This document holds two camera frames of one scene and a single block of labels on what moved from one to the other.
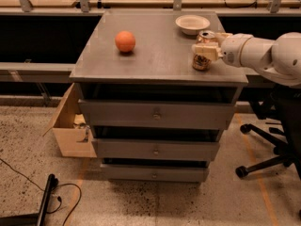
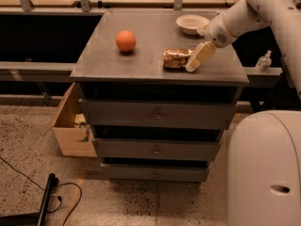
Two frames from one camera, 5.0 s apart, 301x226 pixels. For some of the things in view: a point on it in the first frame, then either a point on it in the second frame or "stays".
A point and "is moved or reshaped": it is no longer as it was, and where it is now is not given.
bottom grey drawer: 155,172 stays
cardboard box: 72,133 stays
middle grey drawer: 157,149 stays
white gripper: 231,49 -> 216,31
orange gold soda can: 203,62 is moved or reshaped
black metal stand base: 33,218 stays
